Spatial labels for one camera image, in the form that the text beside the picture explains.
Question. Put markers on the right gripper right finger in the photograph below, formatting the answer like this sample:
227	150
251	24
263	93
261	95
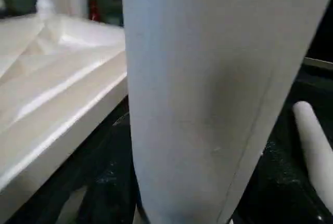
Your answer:
278	190

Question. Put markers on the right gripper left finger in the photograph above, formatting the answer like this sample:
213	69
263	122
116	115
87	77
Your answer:
114	182

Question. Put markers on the white plastic table top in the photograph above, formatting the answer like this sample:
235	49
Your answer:
52	83

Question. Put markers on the black mat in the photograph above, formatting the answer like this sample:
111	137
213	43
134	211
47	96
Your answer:
312	86

